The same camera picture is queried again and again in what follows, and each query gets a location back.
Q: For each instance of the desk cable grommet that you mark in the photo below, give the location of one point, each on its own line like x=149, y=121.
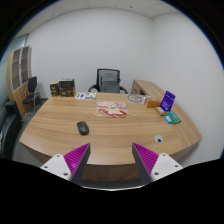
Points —
x=158, y=139

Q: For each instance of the dark brown cardboard box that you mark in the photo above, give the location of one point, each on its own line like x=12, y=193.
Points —
x=67, y=87

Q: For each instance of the wooden side desk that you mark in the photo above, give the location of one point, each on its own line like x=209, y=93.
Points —
x=141, y=87

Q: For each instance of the wooden bookcase cabinet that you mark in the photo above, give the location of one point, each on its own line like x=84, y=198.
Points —
x=18, y=73

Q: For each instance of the black mesh office chair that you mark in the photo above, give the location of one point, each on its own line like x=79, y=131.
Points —
x=108, y=81

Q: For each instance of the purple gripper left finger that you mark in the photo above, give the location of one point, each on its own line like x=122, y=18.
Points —
x=69, y=166

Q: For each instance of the orange cardboard box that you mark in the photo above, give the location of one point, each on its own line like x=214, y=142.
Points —
x=151, y=103

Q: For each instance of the white green printed sheet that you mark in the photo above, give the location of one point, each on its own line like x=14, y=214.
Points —
x=85, y=95

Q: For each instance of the purple standing card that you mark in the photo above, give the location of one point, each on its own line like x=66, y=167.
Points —
x=167, y=101

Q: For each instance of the black computer mouse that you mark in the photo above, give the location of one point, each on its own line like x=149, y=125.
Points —
x=83, y=128

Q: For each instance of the black leather armchair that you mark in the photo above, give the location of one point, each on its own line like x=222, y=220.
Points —
x=10, y=125

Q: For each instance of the green blue small box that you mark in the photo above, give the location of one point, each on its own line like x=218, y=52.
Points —
x=171, y=117

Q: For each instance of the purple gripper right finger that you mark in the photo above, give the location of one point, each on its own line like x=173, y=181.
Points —
x=153, y=166

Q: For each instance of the pink illustrated mouse pad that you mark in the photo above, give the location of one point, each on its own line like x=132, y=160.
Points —
x=111, y=110

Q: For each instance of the small brown box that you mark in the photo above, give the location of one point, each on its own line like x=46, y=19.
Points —
x=54, y=88

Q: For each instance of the tan small box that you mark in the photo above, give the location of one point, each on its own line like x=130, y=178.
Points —
x=160, y=111

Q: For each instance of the black visitor chair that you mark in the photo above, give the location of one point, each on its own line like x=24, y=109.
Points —
x=31, y=95

